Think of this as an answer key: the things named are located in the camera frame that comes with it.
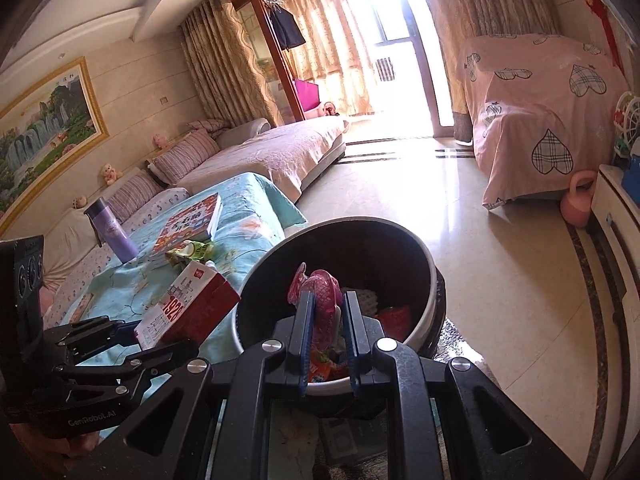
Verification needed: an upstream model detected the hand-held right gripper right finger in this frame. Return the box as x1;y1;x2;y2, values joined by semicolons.
342;290;586;480

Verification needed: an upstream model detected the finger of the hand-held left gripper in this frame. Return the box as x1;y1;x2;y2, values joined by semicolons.
55;339;200;398
45;316;140;356

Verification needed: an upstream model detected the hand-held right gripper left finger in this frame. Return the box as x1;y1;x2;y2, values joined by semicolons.
75;292;318;480

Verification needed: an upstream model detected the pink wrapper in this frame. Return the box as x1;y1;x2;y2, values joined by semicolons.
287;262;346;356

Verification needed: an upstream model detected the red white carton box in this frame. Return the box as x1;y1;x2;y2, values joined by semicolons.
134;261;242;351

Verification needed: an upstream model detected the black bin with white rim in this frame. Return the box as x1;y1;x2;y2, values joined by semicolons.
232;216;446;418

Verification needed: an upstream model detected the person's left hand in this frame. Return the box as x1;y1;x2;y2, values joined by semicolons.
10;422;101;476

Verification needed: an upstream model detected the purple drink bottle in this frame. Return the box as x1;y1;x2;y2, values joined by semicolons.
84;196;139;263

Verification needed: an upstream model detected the green snack packet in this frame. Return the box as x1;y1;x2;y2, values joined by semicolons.
165;240;216;268

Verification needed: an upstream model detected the colourful book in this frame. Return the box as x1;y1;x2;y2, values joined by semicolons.
150;192;223;257

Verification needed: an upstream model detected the teal printed blanket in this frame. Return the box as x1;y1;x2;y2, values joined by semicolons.
45;172;308;361

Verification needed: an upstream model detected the pink covered sofa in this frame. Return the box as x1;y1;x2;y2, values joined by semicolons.
42;117;347;311

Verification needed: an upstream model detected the large striped pillow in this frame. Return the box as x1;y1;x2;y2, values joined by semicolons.
151;130;221;186

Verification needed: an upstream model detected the gold framed landscape painting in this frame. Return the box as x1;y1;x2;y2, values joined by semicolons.
0;56;110;233

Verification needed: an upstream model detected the small striped pillow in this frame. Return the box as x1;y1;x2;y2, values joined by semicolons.
187;119;232;136

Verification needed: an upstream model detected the magenta box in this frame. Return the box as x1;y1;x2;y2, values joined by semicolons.
294;78;321;112

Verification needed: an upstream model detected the pink kettlebell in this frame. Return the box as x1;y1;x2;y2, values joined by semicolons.
560;170;598;225

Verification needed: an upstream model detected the white cabinet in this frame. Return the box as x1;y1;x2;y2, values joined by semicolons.
590;162;640;441

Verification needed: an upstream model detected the sheer patterned curtain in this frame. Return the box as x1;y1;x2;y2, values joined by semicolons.
262;0;376;118

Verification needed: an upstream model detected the beige patterned curtain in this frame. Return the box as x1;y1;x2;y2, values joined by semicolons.
180;0;273;126

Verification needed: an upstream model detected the pink heart print sheet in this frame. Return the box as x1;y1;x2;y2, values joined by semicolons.
460;34;633;209

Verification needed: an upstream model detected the dark hanging garment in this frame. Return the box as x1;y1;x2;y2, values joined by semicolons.
269;6;307;51

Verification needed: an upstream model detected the ferris wheel toy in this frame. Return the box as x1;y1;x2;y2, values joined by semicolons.
612;91;640;156

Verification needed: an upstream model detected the brown patterned curtain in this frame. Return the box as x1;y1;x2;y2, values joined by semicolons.
410;0;558;141

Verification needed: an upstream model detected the red wall ornament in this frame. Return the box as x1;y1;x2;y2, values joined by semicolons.
580;0;613;56

